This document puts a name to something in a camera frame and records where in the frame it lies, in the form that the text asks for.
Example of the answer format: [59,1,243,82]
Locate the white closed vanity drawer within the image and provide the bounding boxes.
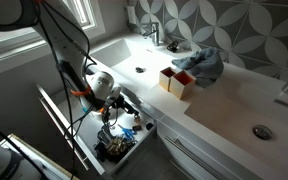
[155,119,262,180]

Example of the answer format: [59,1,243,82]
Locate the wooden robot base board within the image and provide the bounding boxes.
[0,133,82,180]

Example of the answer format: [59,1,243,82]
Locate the black hair claw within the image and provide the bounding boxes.
[166,40,180,54]

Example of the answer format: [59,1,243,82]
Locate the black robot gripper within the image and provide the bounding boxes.
[111,94,142,120]

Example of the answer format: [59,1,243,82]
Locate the metal sink drain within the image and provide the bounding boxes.
[134,66,148,74]
[252,124,274,141]

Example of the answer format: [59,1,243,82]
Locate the metal drawer bar handle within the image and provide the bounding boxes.
[36,95,90,172]

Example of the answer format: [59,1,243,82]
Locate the blue handled scissors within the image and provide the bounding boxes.
[117,123,138,141]

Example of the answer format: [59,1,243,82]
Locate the white wall outlet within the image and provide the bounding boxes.
[126,4,137,25]

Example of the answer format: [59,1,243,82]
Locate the dark tortoiseshell hair claw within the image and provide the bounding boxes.
[106,135,129,157]

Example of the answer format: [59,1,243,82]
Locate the white double sink countertop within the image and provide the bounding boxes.
[89,31,288,180]

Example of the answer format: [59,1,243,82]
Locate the black elastic hair ties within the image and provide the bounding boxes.
[93,124,139,164]

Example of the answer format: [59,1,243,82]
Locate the blue grey towel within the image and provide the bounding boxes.
[170,46,225,89]

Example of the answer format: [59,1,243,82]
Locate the tan wooden box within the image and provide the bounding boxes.
[158,66,178,92]
[168,69,198,101]

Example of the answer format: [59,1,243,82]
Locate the white framed window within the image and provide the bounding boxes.
[0,0,107,69]

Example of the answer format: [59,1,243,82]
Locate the orange cable strap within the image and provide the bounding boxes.
[70,86,92,98]

